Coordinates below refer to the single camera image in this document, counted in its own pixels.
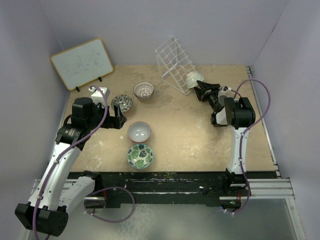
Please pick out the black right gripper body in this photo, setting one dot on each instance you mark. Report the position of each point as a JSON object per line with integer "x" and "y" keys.
{"x": 212, "y": 97}

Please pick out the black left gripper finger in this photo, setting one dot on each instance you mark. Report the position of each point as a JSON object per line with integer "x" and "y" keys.
{"x": 119, "y": 121}
{"x": 117, "y": 111}

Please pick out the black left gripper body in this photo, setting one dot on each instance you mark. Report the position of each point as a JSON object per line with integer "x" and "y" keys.
{"x": 100, "y": 112}

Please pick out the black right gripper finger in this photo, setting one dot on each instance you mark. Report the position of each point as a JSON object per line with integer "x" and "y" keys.
{"x": 201, "y": 94}
{"x": 205, "y": 87}

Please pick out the white green patterned bowl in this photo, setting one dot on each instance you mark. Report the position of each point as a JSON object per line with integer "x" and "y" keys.
{"x": 192, "y": 79}

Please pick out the red rimmed dotted bowl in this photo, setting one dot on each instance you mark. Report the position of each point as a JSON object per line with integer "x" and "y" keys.
{"x": 139, "y": 131}

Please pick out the white wire dish rack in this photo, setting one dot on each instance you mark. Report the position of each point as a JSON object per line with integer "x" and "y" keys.
{"x": 174, "y": 65}

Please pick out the green leaf pattern bowl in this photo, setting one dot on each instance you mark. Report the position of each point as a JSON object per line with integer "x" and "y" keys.
{"x": 140, "y": 156}

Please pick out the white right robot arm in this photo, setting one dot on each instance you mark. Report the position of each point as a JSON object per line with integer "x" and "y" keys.
{"x": 239, "y": 115}

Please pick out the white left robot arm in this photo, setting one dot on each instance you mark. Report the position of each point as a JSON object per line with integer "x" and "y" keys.
{"x": 47, "y": 210}

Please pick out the grey leaf pattern bowl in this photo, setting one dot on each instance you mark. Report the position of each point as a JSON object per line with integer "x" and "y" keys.
{"x": 125, "y": 102}

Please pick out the white lattice pattern bowl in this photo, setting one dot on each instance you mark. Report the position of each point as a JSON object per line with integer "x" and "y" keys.
{"x": 143, "y": 90}

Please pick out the wood framed whiteboard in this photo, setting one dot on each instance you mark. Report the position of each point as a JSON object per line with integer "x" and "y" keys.
{"x": 82, "y": 64}

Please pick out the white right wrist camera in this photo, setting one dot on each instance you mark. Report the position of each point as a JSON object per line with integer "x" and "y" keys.
{"x": 224, "y": 90}

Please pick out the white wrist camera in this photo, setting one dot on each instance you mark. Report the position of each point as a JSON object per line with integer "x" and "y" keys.
{"x": 224, "y": 90}
{"x": 99, "y": 96}

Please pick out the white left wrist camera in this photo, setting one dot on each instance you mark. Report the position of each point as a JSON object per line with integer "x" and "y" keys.
{"x": 99, "y": 96}

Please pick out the black aluminium mounting rail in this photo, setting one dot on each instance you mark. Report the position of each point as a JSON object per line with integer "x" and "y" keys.
{"x": 212, "y": 189}

